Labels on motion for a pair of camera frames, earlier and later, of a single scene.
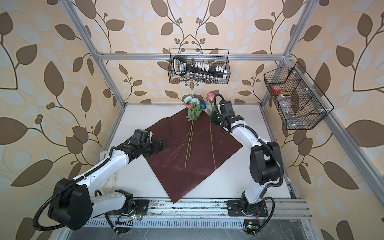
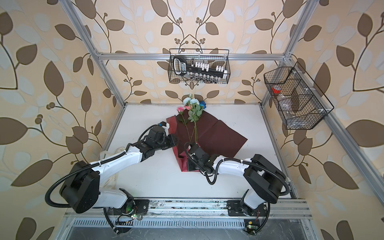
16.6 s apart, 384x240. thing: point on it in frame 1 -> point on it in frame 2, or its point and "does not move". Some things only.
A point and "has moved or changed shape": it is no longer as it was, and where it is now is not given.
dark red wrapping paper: [193, 150] has moved or changed shape
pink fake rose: [187, 106] -> [188, 107]
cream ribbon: [110, 182] does not move
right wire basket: [300, 103] does not move
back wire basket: [199, 66] does not move
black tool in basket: [180, 67] does not move
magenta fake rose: [211, 96] -> [182, 118]
